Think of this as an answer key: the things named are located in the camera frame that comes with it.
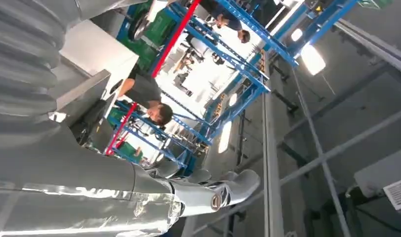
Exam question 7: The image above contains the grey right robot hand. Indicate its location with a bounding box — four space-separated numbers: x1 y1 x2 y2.
0 125 262 237

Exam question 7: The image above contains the grey steel pipe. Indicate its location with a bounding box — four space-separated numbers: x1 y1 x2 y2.
291 69 352 237
193 106 401 237

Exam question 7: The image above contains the white car body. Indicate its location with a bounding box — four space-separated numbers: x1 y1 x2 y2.
131 0 170 41

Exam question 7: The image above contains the grey metal plate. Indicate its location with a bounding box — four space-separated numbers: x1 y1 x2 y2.
56 69 112 129

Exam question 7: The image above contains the grey steel column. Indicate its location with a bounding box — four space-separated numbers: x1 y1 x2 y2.
262 52 285 237

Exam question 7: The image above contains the white box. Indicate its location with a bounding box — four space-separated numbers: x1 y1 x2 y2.
59 19 140 99

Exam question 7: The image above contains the grey steel beam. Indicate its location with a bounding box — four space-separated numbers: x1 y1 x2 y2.
334 19 401 79

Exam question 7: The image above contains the tall blue steel rack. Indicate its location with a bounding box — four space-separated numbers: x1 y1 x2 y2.
285 0 360 57
105 83 272 172
162 0 300 99

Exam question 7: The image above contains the person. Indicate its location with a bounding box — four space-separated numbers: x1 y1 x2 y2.
117 64 174 127
200 0 252 45

